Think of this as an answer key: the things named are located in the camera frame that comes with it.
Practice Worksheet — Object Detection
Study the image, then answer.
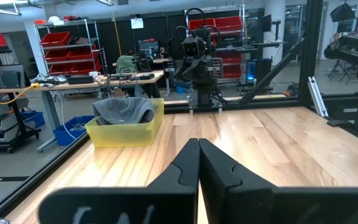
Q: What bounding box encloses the black bin rack cart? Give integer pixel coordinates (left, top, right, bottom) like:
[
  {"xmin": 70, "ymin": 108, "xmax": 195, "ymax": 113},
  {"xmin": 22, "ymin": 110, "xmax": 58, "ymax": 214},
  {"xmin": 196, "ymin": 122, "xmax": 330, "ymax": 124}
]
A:
[{"xmin": 0, "ymin": 32, "xmax": 42, "ymax": 154}]

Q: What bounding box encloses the grey fleece cap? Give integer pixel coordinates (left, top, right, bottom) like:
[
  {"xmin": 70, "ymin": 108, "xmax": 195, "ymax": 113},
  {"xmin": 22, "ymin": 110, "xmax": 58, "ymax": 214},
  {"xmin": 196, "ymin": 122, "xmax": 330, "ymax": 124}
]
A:
[{"xmin": 92, "ymin": 96, "xmax": 157, "ymax": 126}]

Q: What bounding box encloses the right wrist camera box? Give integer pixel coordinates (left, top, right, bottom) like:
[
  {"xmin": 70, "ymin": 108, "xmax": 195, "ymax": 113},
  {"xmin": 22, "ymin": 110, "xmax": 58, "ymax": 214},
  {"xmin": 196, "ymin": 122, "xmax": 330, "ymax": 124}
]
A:
[{"xmin": 181, "ymin": 36, "xmax": 206, "ymax": 57}]

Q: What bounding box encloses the blue bucket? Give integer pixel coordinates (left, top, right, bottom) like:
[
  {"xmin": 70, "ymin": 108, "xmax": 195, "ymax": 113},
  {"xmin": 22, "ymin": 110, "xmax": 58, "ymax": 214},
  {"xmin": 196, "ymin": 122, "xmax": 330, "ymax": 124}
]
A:
[{"xmin": 175, "ymin": 80, "xmax": 193, "ymax": 95}]

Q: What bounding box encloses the black flat box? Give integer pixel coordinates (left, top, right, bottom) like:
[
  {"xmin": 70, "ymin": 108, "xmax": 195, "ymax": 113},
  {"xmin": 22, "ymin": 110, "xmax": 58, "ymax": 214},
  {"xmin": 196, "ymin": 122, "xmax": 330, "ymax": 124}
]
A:
[{"xmin": 67, "ymin": 75, "xmax": 95, "ymax": 85}]

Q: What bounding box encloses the black softbox light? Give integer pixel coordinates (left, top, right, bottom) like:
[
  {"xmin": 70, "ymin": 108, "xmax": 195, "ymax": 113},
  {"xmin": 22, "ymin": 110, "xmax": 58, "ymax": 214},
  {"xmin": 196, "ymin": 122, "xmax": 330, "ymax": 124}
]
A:
[{"xmin": 329, "ymin": 2, "xmax": 356, "ymax": 23}]

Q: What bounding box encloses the yellow plastic bin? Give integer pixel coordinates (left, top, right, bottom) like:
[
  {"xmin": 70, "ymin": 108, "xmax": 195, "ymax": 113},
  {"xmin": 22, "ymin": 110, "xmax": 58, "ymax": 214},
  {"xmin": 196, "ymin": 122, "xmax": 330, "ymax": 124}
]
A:
[{"xmin": 85, "ymin": 98, "xmax": 165, "ymax": 148}]

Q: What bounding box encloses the silver aluminium bar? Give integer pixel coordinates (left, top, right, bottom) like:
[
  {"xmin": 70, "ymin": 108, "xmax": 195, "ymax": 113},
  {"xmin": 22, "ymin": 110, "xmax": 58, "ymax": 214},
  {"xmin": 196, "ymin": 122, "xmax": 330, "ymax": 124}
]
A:
[{"xmin": 306, "ymin": 76, "xmax": 329, "ymax": 118}]

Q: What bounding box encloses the yellow hanging cord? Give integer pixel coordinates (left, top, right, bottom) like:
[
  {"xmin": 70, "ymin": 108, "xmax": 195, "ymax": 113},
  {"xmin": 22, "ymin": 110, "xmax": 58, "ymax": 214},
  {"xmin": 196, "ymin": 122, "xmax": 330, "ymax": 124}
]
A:
[{"xmin": 111, "ymin": 6, "xmax": 123, "ymax": 57}]

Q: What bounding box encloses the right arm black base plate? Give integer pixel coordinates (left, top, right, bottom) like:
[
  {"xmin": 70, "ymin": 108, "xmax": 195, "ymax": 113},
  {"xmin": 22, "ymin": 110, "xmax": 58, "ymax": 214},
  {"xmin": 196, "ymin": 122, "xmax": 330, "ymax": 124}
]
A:
[{"xmin": 186, "ymin": 98, "xmax": 225, "ymax": 114}]

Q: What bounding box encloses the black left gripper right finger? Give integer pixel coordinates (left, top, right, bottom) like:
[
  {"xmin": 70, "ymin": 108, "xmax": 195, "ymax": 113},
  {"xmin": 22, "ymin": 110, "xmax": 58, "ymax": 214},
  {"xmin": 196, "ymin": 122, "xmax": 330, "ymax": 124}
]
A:
[{"xmin": 199, "ymin": 139, "xmax": 358, "ymax": 224}]

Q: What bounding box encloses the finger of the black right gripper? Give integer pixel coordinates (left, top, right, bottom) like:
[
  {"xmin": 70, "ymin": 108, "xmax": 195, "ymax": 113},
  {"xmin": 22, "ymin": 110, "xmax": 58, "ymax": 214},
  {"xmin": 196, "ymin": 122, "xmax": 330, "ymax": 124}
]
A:
[
  {"xmin": 183, "ymin": 58, "xmax": 198, "ymax": 79},
  {"xmin": 197, "ymin": 58, "xmax": 213, "ymax": 79}
]

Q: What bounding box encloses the black equipment stand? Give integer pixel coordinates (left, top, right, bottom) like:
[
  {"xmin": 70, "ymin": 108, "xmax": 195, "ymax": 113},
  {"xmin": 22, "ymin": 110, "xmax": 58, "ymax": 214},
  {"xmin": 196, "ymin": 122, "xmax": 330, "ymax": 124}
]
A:
[{"xmin": 323, "ymin": 32, "xmax": 358, "ymax": 134}]

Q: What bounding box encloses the small blue plastic bin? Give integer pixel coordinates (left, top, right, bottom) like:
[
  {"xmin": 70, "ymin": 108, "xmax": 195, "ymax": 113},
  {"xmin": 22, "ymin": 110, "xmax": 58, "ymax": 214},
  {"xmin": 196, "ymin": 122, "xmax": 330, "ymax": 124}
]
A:
[{"xmin": 19, "ymin": 111, "xmax": 46, "ymax": 129}]

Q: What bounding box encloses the chrome wire shelf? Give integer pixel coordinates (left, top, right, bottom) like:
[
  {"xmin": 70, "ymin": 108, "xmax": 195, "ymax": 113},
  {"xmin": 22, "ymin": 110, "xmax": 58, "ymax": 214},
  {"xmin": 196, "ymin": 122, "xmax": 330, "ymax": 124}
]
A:
[
  {"xmin": 184, "ymin": 4, "xmax": 247, "ymax": 82},
  {"xmin": 33, "ymin": 18, "xmax": 109, "ymax": 94}
]

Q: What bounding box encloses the yellow cable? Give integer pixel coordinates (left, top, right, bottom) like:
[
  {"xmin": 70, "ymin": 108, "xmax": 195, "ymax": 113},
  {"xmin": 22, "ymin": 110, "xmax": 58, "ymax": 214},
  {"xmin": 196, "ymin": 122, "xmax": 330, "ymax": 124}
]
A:
[{"xmin": 0, "ymin": 81, "xmax": 41, "ymax": 106}]

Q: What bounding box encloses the black monitor on stand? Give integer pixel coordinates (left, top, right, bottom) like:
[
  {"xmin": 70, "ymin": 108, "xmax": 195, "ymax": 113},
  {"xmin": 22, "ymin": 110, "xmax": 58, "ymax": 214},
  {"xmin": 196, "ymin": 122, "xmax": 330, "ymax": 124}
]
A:
[{"xmin": 261, "ymin": 14, "xmax": 274, "ymax": 33}]

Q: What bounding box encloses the blue drawer organizer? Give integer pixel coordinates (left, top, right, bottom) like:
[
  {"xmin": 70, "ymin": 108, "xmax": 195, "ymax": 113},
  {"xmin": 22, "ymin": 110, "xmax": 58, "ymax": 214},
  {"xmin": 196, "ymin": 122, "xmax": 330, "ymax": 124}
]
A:
[{"xmin": 137, "ymin": 39, "xmax": 160, "ymax": 57}]

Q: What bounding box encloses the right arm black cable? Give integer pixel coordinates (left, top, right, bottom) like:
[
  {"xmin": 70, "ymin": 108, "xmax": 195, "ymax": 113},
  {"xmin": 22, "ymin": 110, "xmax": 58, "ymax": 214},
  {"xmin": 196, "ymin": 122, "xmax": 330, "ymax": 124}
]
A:
[{"xmin": 175, "ymin": 7, "xmax": 222, "ymax": 42}]

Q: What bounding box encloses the wooden desk with grey legs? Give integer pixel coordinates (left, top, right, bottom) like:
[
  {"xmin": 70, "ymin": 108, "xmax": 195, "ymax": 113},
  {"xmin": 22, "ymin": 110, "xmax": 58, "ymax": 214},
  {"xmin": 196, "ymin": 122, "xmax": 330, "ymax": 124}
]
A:
[{"xmin": 0, "ymin": 70, "xmax": 165, "ymax": 154}]

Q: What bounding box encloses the grey metal box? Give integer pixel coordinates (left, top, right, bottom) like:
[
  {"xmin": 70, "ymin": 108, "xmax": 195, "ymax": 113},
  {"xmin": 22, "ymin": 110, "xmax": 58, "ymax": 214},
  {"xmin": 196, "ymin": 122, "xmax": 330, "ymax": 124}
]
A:
[{"xmin": 0, "ymin": 64, "xmax": 26, "ymax": 90}]

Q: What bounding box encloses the white cable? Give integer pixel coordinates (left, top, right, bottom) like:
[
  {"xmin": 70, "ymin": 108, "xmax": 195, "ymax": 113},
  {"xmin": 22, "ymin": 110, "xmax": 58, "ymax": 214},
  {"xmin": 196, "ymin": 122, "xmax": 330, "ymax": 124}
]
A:
[{"xmin": 58, "ymin": 93, "xmax": 76, "ymax": 141}]

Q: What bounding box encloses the blue glowing computer case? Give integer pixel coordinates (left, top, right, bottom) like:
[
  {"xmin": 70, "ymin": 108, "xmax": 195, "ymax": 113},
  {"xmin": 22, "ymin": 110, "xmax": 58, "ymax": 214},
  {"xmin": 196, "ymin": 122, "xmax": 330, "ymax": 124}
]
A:
[{"xmin": 246, "ymin": 58, "xmax": 259, "ymax": 84}]

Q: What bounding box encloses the green backpack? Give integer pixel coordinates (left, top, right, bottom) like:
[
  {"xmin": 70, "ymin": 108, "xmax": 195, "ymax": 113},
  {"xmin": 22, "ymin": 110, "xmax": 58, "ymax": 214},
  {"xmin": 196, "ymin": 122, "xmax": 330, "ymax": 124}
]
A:
[{"xmin": 116, "ymin": 55, "xmax": 139, "ymax": 75}]

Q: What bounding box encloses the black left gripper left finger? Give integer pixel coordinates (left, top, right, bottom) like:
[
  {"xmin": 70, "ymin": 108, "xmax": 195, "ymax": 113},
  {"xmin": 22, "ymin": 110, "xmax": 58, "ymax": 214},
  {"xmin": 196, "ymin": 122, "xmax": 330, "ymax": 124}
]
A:
[{"xmin": 38, "ymin": 138, "xmax": 201, "ymax": 224}]

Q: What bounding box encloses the white paper sign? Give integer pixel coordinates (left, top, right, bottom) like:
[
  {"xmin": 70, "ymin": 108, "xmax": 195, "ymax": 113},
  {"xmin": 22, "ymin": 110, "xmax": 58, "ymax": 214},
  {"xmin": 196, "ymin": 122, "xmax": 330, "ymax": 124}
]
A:
[{"xmin": 131, "ymin": 17, "xmax": 145, "ymax": 30}]

